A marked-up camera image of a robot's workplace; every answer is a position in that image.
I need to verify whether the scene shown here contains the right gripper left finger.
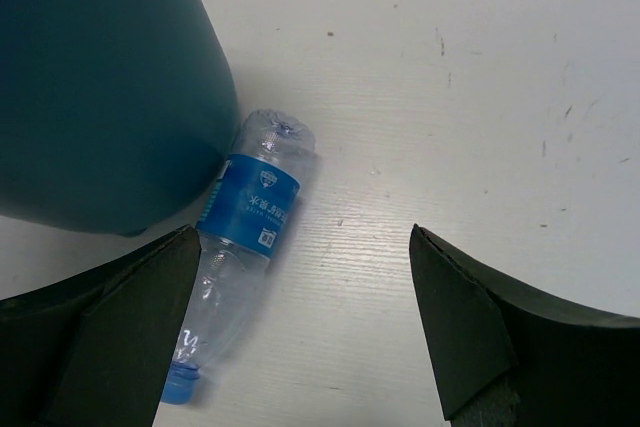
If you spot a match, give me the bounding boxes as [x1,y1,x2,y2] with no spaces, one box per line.
[1,226,200,426]

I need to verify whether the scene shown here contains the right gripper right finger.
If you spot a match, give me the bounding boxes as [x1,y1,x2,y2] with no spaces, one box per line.
[409,226,639,426]

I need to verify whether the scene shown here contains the blue label water bottle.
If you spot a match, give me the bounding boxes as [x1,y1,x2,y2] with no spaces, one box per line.
[161,109,315,405]

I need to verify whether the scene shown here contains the teal bin with yellow rim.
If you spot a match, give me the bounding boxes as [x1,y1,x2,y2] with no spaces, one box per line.
[1,0,239,235]

